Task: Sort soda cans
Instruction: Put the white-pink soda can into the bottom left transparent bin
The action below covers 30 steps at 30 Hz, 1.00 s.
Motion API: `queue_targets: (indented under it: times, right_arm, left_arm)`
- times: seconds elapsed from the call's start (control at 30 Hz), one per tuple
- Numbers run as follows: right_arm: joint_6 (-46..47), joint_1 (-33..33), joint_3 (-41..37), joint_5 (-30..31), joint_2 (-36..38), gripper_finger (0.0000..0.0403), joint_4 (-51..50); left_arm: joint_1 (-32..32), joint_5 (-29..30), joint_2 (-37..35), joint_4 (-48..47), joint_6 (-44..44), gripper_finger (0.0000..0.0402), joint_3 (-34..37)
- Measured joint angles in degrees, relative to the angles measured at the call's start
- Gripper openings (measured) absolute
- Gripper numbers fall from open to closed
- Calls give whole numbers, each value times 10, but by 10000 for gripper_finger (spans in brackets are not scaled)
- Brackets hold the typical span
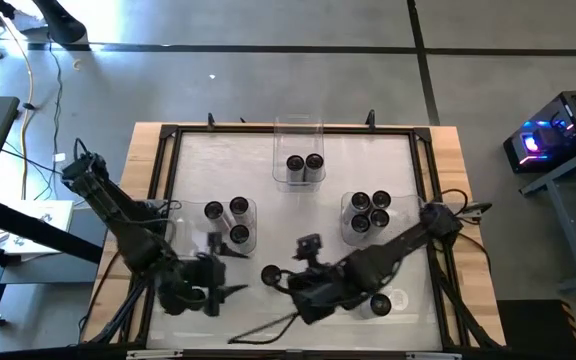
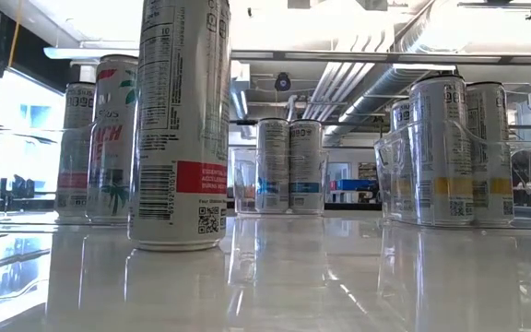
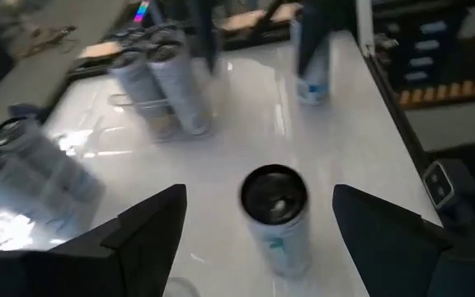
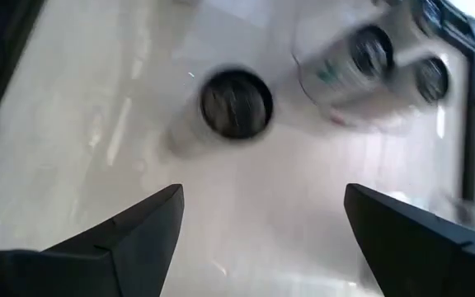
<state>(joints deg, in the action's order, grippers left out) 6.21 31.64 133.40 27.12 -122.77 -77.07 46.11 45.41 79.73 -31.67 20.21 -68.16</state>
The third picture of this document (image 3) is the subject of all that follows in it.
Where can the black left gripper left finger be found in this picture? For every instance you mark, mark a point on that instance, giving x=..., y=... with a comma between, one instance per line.
x=97, y=268

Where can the white frame post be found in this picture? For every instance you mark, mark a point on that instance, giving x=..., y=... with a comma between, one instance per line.
x=364, y=24

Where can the white Celsius can red band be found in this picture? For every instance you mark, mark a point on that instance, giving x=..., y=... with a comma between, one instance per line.
x=318, y=82
x=274, y=194

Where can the clear plastic bin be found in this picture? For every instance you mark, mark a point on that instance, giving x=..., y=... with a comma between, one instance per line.
x=155, y=103
x=76, y=214

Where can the dark drawer cabinet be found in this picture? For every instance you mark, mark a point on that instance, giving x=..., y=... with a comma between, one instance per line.
x=423, y=45

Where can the white Celsius can blue band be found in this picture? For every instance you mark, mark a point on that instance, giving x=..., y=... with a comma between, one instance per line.
x=48, y=161
x=10, y=194

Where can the black table edge camera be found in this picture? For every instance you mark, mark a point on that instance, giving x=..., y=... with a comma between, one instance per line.
x=439, y=185

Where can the white Celsius can yellow band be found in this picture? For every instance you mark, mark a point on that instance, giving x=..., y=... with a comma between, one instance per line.
x=128, y=39
x=167, y=35
x=136, y=84
x=180, y=86

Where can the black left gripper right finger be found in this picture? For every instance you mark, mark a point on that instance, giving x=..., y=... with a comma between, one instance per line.
x=406, y=264

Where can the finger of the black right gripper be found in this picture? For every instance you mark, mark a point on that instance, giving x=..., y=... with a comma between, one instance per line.
x=313, y=24
x=208, y=29

